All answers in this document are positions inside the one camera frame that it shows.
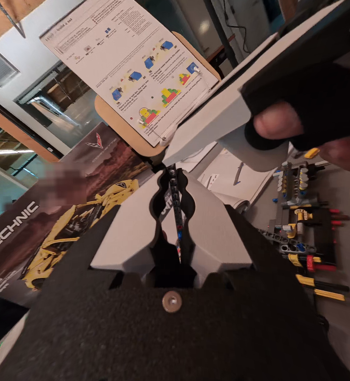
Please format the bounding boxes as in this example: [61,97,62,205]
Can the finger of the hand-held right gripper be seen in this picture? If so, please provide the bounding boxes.
[162,1,350,164]
[218,127,289,173]

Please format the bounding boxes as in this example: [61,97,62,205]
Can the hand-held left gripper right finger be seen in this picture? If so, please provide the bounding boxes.
[177,168,255,273]

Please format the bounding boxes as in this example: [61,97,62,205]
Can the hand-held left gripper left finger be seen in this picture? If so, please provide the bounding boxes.
[90,170,178,276]

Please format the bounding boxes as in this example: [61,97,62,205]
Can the black lego beam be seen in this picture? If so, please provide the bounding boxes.
[167,163,185,264]

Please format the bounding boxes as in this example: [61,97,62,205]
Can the open lego instruction booklet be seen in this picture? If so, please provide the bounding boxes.
[190,141,289,212]

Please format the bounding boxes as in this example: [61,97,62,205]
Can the lego box with yellow car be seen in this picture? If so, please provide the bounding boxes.
[0,122,170,308]

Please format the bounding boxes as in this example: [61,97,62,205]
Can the lego car chassis assembly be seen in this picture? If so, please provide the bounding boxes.
[257,161,350,302]

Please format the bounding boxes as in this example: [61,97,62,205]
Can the person's right hand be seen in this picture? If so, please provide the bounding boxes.
[240,58,350,174]

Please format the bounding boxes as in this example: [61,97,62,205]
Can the wooden clipboard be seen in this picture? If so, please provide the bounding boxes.
[94,31,222,157]

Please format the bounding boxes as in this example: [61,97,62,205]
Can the printed instruction sheet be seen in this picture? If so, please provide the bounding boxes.
[39,0,220,148]

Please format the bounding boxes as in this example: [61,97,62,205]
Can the black hanging cable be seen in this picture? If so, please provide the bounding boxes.
[225,16,248,52]

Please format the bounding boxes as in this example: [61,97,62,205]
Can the metal ceiling bracket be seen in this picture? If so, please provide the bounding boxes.
[0,0,26,38]

